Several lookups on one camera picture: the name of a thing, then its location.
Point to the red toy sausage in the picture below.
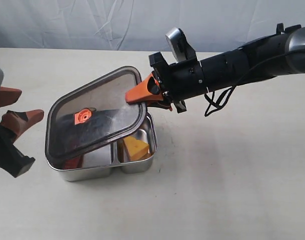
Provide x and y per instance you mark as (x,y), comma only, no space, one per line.
(74,163)

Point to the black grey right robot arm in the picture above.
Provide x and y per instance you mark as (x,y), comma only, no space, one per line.
(216,77)

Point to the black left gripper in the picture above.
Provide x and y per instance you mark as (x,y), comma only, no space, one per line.
(12,125)

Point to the transparent lid with orange valve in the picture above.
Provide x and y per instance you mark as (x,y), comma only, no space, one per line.
(93,116)

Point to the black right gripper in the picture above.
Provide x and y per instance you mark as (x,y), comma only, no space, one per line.
(179,81)

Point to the stainless steel lunch box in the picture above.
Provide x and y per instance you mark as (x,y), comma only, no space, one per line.
(103,161)

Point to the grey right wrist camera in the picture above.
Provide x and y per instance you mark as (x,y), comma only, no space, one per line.
(179,45)

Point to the yellow toy cheese wedge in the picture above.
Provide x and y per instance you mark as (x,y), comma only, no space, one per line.
(135,149)

